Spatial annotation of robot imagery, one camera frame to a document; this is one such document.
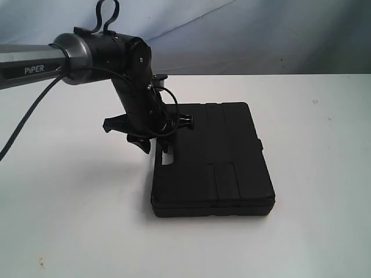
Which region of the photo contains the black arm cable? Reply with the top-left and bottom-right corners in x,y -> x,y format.
0,0 -> 179,162

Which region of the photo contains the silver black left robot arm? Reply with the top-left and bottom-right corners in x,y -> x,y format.
1,33 -> 175,153

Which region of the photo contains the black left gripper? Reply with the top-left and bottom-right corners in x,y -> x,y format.
111,74 -> 174,154

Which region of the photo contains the black plastic carry case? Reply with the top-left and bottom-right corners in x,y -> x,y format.
151,102 -> 275,217

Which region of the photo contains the white backdrop cloth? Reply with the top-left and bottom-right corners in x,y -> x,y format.
0,0 -> 371,76

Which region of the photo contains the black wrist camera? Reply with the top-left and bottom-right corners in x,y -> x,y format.
151,74 -> 168,87

